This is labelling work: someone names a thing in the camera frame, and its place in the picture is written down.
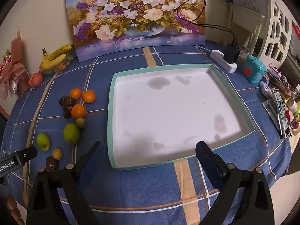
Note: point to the pile of small trinkets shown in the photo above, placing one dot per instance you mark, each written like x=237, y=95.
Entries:
x=290, y=98

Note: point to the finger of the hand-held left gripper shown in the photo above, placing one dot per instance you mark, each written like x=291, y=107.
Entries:
x=27, y=155

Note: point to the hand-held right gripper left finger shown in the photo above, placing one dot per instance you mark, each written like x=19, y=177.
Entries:
x=100, y=148

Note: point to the white lattice panel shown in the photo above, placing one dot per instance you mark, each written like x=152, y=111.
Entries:
x=273, y=28

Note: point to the silver clip holder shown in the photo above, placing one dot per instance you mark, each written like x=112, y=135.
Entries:
x=270, y=110

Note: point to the white power strip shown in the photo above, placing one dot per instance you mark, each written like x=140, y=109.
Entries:
x=218, y=55

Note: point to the white chair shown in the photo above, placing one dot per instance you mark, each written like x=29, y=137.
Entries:
x=246, y=13

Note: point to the lavender handheld device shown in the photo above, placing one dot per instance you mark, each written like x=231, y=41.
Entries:
x=264, y=90

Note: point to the large green mango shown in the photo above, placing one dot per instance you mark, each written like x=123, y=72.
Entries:
x=71, y=133

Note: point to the teal toy box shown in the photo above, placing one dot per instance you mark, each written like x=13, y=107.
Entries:
x=253, y=70

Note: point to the clear plastic produce container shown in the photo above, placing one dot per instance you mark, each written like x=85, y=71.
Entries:
x=58, y=68

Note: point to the blue plaid tablecloth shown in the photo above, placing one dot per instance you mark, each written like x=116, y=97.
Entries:
x=145, y=192

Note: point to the red apple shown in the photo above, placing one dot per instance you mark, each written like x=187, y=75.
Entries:
x=35, y=79

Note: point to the person's left hand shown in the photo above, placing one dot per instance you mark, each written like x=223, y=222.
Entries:
x=14, y=209

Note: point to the orange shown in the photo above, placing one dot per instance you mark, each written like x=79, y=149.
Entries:
x=75, y=93
x=89, y=96
x=78, y=111

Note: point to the leopard print pouch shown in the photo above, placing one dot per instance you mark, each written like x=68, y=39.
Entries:
x=284, y=79

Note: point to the black charger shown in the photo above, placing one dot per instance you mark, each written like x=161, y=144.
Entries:
x=230, y=54

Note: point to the flower painting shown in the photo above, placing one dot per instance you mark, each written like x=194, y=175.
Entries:
x=131, y=16

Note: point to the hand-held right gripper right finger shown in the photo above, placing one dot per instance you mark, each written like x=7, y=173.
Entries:
x=201, y=150

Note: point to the small brown kiwi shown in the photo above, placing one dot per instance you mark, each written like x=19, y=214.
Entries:
x=80, y=122

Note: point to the green jujube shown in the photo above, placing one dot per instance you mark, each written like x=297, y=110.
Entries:
x=43, y=141

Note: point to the banana bunch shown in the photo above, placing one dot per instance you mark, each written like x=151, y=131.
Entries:
x=56, y=54

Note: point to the white tray with teal rim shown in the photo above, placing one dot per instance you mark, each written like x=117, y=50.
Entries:
x=175, y=117

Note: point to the pink flower bouquet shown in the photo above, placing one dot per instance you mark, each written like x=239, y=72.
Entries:
x=11, y=72

